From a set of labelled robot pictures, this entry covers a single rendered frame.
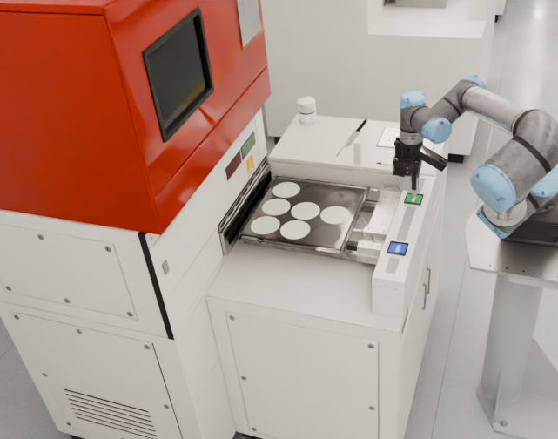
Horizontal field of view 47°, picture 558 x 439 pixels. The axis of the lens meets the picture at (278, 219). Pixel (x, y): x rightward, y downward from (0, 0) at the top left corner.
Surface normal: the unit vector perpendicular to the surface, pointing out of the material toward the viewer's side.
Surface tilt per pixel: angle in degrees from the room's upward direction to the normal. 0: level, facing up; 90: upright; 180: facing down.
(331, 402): 90
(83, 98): 90
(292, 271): 0
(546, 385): 90
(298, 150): 0
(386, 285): 90
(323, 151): 0
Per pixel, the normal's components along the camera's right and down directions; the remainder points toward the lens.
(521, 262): -0.10, -0.79
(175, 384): -0.34, 0.59
